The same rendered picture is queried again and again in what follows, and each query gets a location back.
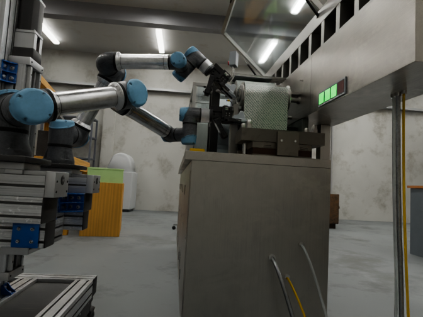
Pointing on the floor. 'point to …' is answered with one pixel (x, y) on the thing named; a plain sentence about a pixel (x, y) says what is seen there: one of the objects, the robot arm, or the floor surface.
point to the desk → (416, 220)
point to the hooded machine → (127, 163)
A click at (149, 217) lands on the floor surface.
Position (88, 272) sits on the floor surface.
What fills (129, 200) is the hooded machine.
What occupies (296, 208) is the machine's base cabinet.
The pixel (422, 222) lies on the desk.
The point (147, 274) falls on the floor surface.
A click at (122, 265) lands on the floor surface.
